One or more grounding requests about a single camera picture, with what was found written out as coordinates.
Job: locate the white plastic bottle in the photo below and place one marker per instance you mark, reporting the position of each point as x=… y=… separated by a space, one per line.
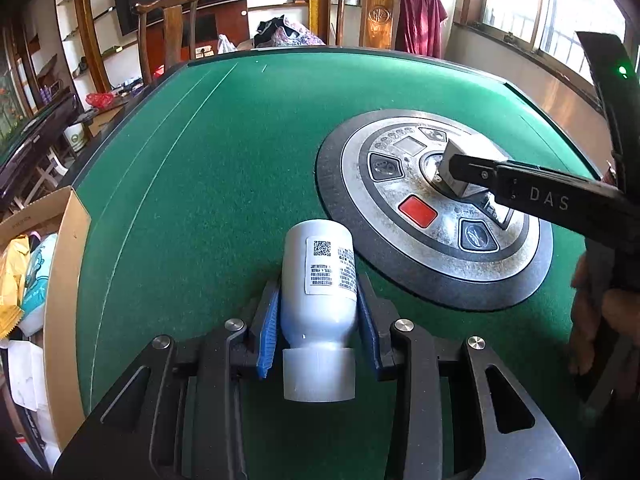
x=320 y=310

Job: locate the white bucket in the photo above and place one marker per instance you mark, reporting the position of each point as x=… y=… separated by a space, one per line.
x=77 y=137

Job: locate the wooden pillar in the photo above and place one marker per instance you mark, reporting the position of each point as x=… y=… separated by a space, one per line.
x=319 y=0

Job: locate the wooden wall shelf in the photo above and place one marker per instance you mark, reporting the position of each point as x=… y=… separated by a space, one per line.
x=85 y=25

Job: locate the white plastic bag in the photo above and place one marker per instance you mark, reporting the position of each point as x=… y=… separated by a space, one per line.
x=226 y=45

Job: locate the person's right hand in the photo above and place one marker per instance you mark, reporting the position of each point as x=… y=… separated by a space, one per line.
x=580 y=345

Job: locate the pile of clothes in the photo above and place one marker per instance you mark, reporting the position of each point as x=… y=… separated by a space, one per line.
x=287 y=32

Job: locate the red plastic bag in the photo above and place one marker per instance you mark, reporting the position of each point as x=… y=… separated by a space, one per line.
x=100 y=99

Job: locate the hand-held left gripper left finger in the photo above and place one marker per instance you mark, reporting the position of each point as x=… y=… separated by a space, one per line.
x=267 y=330

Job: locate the yellow packet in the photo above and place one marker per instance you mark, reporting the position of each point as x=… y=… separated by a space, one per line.
x=12 y=280

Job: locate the maroon garment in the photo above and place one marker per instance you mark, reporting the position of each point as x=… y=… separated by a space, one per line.
x=422 y=20

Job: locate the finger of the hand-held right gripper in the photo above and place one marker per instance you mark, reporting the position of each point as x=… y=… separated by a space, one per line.
x=475 y=172

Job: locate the cardboard box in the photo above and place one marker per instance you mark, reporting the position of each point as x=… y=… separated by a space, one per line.
x=65 y=310

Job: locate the wooden chair with carved back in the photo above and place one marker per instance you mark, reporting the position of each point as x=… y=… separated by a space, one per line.
x=377 y=15

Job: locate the small white barcode box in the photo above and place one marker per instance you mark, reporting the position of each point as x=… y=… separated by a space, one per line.
x=470 y=150

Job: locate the light blue packet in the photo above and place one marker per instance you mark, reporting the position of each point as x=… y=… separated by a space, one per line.
x=37 y=280

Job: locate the round table control panel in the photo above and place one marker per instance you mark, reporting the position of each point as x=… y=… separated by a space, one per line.
x=400 y=260

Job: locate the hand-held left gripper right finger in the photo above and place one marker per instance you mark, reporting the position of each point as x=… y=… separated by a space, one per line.
x=367 y=330

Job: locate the window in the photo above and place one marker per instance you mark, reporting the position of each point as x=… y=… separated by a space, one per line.
x=540 y=15

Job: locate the white packet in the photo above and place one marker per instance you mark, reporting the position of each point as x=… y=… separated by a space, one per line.
x=25 y=375

